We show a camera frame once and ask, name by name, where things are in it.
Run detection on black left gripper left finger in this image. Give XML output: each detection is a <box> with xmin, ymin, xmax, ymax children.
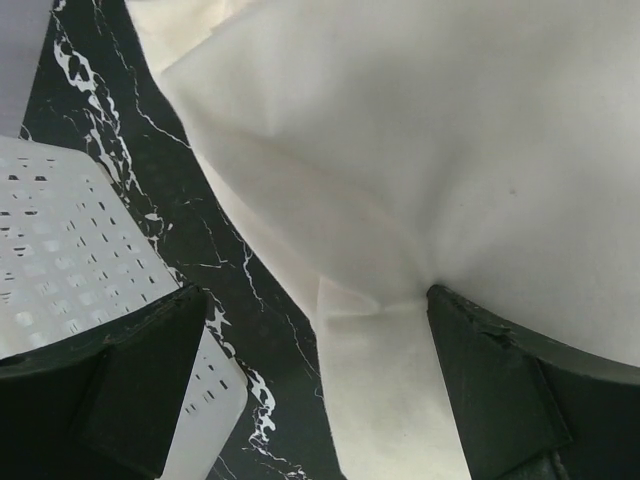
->
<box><xmin>1</xmin><ymin>285</ymin><xmax>207</xmax><ymax>479</ymax></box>

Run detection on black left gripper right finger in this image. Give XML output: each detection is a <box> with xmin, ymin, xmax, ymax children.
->
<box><xmin>427</xmin><ymin>285</ymin><xmax>639</xmax><ymax>479</ymax></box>

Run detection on white perforated plastic basket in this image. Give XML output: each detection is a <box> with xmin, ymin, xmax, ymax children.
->
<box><xmin>1</xmin><ymin>138</ymin><xmax>247</xmax><ymax>479</ymax></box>

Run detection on black marble pattern mat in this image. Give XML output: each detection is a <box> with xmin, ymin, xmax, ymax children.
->
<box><xmin>20</xmin><ymin>1</ymin><xmax>341</xmax><ymax>479</ymax></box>

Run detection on cream white t shirt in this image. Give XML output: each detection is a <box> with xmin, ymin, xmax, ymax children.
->
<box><xmin>127</xmin><ymin>1</ymin><xmax>639</xmax><ymax>479</ymax></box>

